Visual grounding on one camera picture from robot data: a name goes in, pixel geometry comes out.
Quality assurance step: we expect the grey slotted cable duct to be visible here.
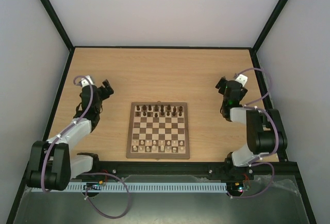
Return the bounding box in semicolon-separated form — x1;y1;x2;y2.
64;182;227;193

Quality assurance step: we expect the light chess pieces row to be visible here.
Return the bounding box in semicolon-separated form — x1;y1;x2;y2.
129;140;187;155

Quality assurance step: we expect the black aluminium frame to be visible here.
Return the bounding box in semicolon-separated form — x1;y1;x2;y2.
5;0;317;224

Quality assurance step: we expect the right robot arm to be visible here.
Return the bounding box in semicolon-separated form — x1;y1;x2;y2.
216;74;288;180

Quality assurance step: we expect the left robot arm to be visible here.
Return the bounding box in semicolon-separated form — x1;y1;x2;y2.
26;75;114;193

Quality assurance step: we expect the wooden chess board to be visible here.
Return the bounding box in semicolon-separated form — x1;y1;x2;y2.
126;102;190;159

